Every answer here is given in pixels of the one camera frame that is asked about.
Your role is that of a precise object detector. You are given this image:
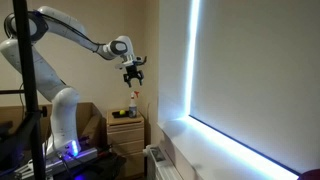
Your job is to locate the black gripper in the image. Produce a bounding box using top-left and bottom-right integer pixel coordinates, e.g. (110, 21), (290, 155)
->
(123, 63), (145, 89)

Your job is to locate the wooden nightstand drawer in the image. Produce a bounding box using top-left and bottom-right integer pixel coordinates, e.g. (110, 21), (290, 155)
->
(116, 151), (145, 178)
(107, 128), (145, 145)
(109, 140), (145, 156)
(107, 121), (145, 134)

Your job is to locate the light wooden nightstand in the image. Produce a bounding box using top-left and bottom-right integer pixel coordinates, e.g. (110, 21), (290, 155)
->
(105, 108), (146, 178)

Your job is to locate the spray bottle with red trigger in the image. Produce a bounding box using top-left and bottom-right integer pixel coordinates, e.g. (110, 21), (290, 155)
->
(128, 90), (140, 119)

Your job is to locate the black plastic tray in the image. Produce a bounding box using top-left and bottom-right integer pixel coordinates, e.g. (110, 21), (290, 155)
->
(111, 110), (130, 119)

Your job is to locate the brown leather sofa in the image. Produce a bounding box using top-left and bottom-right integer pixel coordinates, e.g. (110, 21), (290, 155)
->
(0, 102), (108, 151)

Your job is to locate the black clamp with orange grip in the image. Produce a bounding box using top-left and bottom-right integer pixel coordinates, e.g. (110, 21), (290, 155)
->
(94, 145), (114, 160)

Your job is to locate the printed leaflet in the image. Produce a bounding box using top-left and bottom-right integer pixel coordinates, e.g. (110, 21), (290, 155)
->
(151, 149), (166, 163)

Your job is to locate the black fabric cover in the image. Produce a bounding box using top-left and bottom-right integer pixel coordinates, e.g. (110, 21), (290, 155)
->
(83, 151), (128, 180)

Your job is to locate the white window sill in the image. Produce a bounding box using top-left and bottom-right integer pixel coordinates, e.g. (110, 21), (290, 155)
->
(156, 114), (301, 180)

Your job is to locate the black tripod pole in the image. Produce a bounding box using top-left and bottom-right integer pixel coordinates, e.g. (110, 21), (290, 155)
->
(0, 0), (48, 180)

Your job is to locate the white window blind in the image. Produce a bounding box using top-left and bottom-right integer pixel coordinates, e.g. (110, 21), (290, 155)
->
(189, 0), (320, 176)

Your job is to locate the dark red round object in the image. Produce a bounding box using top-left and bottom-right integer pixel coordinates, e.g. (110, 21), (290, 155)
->
(297, 168), (320, 180)

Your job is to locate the wrist camera on white mount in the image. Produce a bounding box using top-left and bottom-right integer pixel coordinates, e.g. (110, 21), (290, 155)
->
(115, 54), (148, 71)

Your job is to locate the aluminium extrusion rail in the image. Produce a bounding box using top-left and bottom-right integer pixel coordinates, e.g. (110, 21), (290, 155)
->
(13, 148), (100, 178)

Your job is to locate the white wall heater unit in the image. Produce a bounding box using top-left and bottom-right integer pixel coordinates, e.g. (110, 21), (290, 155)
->
(144, 144), (184, 180)

